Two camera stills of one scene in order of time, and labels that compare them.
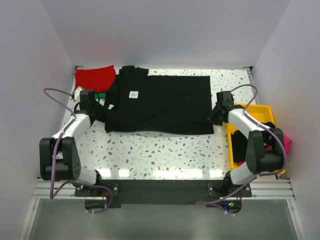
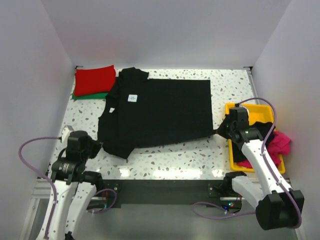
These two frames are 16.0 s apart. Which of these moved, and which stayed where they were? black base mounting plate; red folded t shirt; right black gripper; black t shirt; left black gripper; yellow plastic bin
Moved: left black gripper; black t shirt; right black gripper
Stayed: red folded t shirt; yellow plastic bin; black base mounting plate
